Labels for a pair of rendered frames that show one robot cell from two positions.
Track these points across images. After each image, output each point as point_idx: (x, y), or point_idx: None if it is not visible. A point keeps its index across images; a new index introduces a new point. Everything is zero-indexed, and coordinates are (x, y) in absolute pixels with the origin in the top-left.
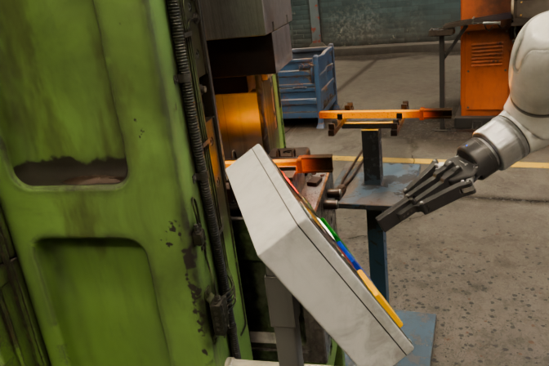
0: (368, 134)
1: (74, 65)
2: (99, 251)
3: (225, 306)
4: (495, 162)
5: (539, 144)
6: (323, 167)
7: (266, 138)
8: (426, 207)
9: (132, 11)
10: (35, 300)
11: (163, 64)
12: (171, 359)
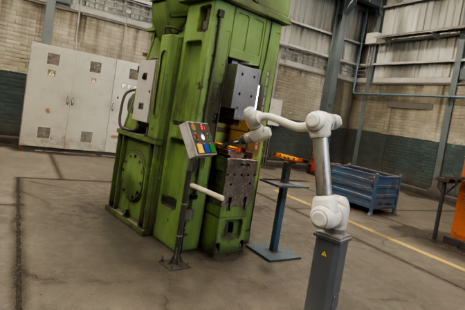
0: (285, 162)
1: (190, 102)
2: (180, 145)
3: (194, 165)
4: (243, 139)
5: (253, 138)
6: (243, 151)
7: (246, 147)
8: (226, 144)
9: (198, 92)
10: (165, 152)
11: (200, 104)
12: (180, 174)
